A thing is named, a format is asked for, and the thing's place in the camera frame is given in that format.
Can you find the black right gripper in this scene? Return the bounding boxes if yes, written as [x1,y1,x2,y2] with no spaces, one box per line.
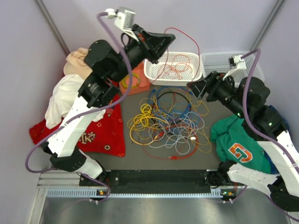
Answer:
[187,71,247,119]

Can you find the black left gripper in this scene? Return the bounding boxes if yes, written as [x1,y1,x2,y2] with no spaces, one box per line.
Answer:
[109,24,175,84]

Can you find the dark red thin wire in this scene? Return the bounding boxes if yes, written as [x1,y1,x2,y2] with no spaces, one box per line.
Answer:
[164,27,201,84]

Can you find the thin red orange wire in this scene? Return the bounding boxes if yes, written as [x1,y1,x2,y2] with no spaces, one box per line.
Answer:
[157,55,194,81]

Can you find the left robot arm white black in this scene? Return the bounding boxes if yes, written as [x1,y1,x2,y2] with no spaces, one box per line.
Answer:
[40,24,176,185]

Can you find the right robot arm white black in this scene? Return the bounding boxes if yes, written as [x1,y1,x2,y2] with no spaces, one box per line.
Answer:
[188,72,299,212]

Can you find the white oval perforated basket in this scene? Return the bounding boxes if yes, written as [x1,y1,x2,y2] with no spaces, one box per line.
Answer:
[144,52,205,86]

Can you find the white rectangular mesh basket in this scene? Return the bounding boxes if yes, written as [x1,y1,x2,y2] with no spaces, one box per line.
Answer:
[201,51,255,87]

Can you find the orange square box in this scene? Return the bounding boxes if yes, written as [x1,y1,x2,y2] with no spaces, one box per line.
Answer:
[119,62,150,95]

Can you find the green shirt orange logo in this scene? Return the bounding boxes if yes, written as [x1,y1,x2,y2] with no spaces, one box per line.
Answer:
[210,115,271,174]

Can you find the beige bucket hat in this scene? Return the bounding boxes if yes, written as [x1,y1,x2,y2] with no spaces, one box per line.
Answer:
[63,48,92,80]

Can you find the white t-shirt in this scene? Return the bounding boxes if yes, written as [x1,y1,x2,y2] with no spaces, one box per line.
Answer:
[45,74,95,129]

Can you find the red patterned cloth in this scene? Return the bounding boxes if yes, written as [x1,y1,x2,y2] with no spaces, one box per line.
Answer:
[29,104,126,157]

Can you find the blue plaid cloth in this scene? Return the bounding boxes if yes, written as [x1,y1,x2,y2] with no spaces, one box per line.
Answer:
[263,105,290,175]

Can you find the thick blue ethernet cable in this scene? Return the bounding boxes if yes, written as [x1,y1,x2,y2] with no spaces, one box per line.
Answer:
[148,85,196,117]

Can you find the black cable loop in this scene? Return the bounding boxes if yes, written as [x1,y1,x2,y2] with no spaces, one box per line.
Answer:
[155,91,192,110]

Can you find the yellow green wire coil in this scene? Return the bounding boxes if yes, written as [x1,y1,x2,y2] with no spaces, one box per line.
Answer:
[123,72,142,90]

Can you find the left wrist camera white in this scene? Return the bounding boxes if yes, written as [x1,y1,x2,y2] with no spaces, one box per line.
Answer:
[105,7,138,41]

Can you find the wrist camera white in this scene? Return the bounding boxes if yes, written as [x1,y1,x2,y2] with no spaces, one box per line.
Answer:
[222,55,247,80]
[105,7,138,41]

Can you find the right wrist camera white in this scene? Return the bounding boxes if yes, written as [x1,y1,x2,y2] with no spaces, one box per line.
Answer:
[222,55,247,80]

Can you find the white thin cable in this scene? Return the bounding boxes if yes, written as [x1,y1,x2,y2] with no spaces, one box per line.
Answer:
[148,116,206,156]

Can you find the orange yellow thin wire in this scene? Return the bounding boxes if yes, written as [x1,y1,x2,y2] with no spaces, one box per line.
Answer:
[186,88,212,154]

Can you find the bright yellow cable coil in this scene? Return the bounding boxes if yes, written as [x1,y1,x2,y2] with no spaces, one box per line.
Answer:
[139,103,154,116]

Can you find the red ethernet cable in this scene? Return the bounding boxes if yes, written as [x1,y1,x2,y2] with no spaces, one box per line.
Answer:
[141,135,199,161]

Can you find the thick yellow ethernet cable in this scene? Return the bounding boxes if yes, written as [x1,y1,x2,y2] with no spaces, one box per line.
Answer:
[129,126,162,147]

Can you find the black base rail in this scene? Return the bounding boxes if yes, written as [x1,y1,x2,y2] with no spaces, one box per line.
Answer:
[79,169,234,194]

